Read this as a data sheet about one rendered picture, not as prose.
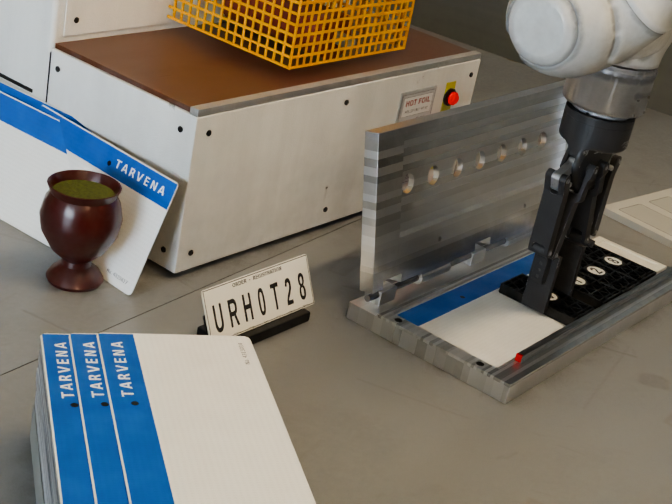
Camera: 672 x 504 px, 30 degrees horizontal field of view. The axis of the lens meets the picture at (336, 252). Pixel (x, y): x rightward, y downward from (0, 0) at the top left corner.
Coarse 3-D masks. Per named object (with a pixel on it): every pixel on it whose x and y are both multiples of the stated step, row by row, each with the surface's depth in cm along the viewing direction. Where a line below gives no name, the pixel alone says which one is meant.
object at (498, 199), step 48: (528, 96) 151; (384, 144) 129; (432, 144) 138; (480, 144) 146; (528, 144) 155; (384, 192) 131; (432, 192) 140; (480, 192) 149; (528, 192) 156; (384, 240) 133; (432, 240) 140; (480, 240) 149
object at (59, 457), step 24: (48, 336) 102; (48, 360) 98; (48, 384) 95; (72, 384) 96; (48, 408) 94; (72, 408) 93; (48, 432) 93; (72, 432) 90; (48, 456) 92; (72, 456) 88; (48, 480) 91; (72, 480) 85
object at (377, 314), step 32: (480, 256) 150; (512, 256) 154; (384, 288) 136; (416, 288) 141; (448, 288) 142; (352, 320) 136; (384, 320) 133; (608, 320) 142; (640, 320) 149; (416, 352) 131; (448, 352) 128; (544, 352) 132; (576, 352) 136; (480, 384) 127; (512, 384) 125
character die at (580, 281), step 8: (576, 280) 148; (584, 280) 149; (592, 280) 149; (576, 288) 147; (584, 288) 147; (592, 288) 148; (600, 288) 148; (608, 288) 148; (576, 296) 146; (584, 296) 145; (592, 296) 145; (600, 296) 145; (608, 296) 146; (616, 296) 147; (592, 304) 145; (600, 304) 144
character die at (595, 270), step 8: (584, 256) 155; (584, 264) 153; (592, 264) 154; (600, 264) 154; (584, 272) 152; (592, 272) 151; (600, 272) 152; (608, 272) 153; (616, 272) 153; (600, 280) 150; (608, 280) 151; (616, 280) 150; (624, 280) 151; (632, 280) 152; (616, 288) 149; (624, 288) 149
